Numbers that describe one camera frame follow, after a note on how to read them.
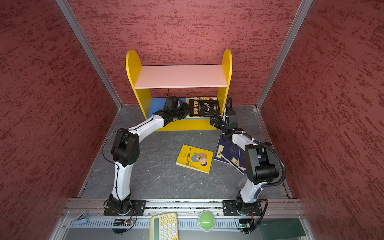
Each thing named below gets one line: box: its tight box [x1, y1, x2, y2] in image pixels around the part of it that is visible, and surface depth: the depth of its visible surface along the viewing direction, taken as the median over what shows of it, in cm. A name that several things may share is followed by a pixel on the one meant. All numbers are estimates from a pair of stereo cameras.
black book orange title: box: [189, 99, 221, 116], surface depth 99 cm
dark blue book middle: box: [213, 134, 240, 167], surface depth 94 cm
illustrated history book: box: [186, 96, 218, 100], surface depth 108 cm
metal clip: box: [73, 211, 89, 221], surface depth 71 cm
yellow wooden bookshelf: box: [125, 49, 233, 131], surface depth 83 cm
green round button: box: [197, 210, 216, 232], surface depth 71 cm
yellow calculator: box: [149, 212, 179, 240], surface depth 68 cm
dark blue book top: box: [230, 148, 246, 175], surface depth 91 cm
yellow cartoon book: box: [175, 144, 214, 174], surface depth 92 cm
